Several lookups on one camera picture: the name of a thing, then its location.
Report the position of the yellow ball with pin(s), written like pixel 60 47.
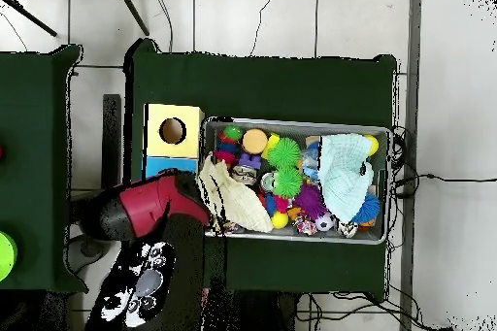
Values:
pixel 372 144

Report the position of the black tripod stand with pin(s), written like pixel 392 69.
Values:
pixel 132 8

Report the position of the cream waffle cloth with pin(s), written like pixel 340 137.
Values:
pixel 240 203

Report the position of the purple spiky ball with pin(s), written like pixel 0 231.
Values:
pixel 310 201

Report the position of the shallow mesh bin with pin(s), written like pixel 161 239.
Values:
pixel 341 129

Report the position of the mint green cloth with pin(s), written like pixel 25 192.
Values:
pixel 341 175

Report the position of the lime green bowl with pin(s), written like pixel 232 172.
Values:
pixel 6 255

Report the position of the purple wooden block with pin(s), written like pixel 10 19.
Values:
pixel 249 161

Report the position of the wooden box with three holes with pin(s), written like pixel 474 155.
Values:
pixel 186 121

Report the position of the grey foot pedal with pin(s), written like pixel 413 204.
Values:
pixel 87 249

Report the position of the multicolour spiky caterpillar toy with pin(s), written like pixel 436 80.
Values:
pixel 232 133

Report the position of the dark green table cloth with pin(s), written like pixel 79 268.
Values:
pixel 31 152
pixel 252 86

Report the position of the green spiky ball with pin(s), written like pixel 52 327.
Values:
pixel 288 182
pixel 283 152

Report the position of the blue spiky ball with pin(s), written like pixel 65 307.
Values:
pixel 367 208

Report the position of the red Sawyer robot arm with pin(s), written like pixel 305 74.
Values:
pixel 155 203

